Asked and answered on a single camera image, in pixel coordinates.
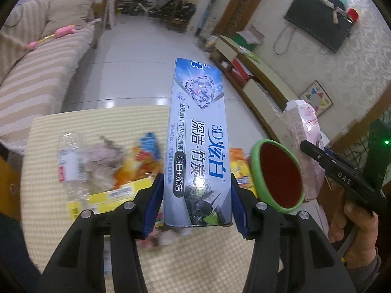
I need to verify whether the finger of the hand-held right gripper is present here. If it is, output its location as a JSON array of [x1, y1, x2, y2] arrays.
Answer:
[[300, 140, 381, 212]]

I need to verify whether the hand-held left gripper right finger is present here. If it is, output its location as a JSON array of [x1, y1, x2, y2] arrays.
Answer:
[[230, 173, 356, 293]]

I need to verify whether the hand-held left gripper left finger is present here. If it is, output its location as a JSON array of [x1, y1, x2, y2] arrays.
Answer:
[[40, 173, 165, 293]]

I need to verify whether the orange blue snack bag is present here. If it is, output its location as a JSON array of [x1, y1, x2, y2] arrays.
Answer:
[[114, 133, 164, 190]]

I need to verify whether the red bin with green rim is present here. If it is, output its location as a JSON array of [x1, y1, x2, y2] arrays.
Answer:
[[250, 139, 305, 215]]

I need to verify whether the pink milk carton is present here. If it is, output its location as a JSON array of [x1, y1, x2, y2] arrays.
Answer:
[[282, 100, 332, 202]]

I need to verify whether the grey newspaper ball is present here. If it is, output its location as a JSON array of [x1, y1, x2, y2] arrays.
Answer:
[[86, 139, 123, 190]]

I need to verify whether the blue grey toothpaste box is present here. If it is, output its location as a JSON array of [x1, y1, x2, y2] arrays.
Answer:
[[163, 57, 233, 228]]

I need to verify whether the clear plastic bottle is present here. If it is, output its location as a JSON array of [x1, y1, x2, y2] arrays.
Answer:
[[58, 133, 90, 202]]

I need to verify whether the person's right forearm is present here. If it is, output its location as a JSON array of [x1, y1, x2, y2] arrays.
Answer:
[[344, 249, 382, 293]]

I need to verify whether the person's right hand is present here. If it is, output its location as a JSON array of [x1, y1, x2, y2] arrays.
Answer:
[[328, 195, 379, 261]]

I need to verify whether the crumpled pinkish printed paper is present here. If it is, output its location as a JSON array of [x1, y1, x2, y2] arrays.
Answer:
[[137, 220, 175, 247]]

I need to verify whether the orange yellow packet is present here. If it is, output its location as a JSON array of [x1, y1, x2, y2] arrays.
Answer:
[[229, 148, 259, 196]]

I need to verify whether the yellow cardboard box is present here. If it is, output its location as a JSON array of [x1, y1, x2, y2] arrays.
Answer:
[[68, 178, 164, 228]]

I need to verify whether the yellow checkered tablecloth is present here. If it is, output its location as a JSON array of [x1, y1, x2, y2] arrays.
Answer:
[[21, 106, 337, 293]]

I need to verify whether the framed checkers board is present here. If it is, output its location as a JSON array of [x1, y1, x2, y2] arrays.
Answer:
[[299, 81, 333, 117]]

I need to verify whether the wooden television cabinet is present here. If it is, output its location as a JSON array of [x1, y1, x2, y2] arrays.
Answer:
[[210, 35, 306, 142]]

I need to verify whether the red flat box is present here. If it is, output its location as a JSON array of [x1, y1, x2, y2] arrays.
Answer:
[[230, 58, 256, 80]]

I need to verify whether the green yellow package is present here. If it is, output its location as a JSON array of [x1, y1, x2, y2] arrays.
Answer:
[[241, 46, 261, 62]]

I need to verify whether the green box with white paper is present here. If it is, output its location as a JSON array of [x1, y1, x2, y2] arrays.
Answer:
[[231, 24, 265, 51]]

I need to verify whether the striped beige sofa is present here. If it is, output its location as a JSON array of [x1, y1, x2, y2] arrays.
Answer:
[[0, 0, 103, 147]]

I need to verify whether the wooden chair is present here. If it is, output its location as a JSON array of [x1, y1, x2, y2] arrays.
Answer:
[[166, 4, 196, 33]]

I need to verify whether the pink toy wand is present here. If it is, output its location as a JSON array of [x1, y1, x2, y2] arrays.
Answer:
[[27, 26, 77, 49]]

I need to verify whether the small white bicycle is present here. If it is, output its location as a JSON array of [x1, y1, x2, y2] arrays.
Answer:
[[128, 0, 160, 18]]

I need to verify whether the beige sofa cushion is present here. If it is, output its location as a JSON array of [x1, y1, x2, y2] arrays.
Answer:
[[43, 0, 96, 36]]

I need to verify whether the white wall cable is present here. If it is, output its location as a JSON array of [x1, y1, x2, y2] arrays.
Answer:
[[273, 24, 294, 56]]

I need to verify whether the black wall television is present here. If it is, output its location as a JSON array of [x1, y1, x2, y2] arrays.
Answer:
[[284, 0, 352, 53]]

